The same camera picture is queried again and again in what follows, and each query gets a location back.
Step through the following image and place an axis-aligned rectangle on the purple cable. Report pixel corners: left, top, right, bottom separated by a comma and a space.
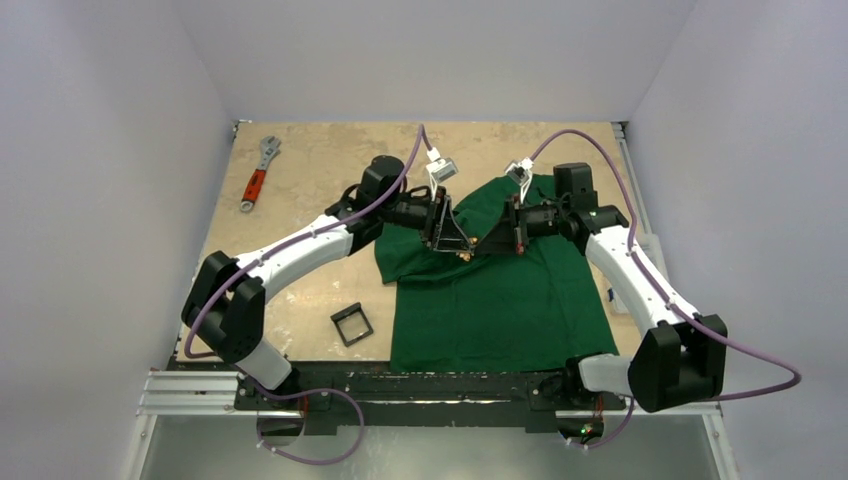
183, 123, 435, 465
526, 129, 803, 452

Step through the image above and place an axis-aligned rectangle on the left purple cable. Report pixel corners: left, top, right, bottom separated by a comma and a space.
183, 123, 435, 465

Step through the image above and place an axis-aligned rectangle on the green t-shirt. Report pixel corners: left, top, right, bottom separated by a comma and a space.
374, 173, 621, 374

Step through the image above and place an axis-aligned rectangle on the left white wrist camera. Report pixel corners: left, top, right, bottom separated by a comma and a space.
426, 147, 458, 196

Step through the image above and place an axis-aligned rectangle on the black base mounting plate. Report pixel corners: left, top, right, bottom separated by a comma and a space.
234, 361, 626, 437

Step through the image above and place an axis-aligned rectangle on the aluminium rail frame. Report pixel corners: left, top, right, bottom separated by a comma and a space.
135, 121, 723, 419

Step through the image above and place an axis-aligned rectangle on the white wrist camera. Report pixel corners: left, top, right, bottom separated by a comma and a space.
426, 147, 458, 196
504, 157, 534, 204

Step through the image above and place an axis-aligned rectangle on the clear plastic parts box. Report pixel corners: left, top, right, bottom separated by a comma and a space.
606, 233, 668, 315

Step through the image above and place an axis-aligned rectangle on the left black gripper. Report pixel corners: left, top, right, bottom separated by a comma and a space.
379, 185, 473, 252

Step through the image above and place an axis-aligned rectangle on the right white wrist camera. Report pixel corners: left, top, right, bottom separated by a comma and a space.
504, 157, 534, 204

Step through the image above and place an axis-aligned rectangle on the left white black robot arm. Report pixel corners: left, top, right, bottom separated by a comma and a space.
181, 150, 473, 409

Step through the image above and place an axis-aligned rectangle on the red handled adjustable wrench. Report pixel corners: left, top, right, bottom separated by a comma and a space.
239, 135, 281, 213

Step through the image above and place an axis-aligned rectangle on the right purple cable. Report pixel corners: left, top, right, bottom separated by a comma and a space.
526, 129, 803, 452

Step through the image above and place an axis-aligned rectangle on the black square frame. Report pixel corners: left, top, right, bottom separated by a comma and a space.
330, 302, 374, 347

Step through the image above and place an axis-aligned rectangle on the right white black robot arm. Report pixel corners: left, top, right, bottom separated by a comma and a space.
474, 159, 728, 412

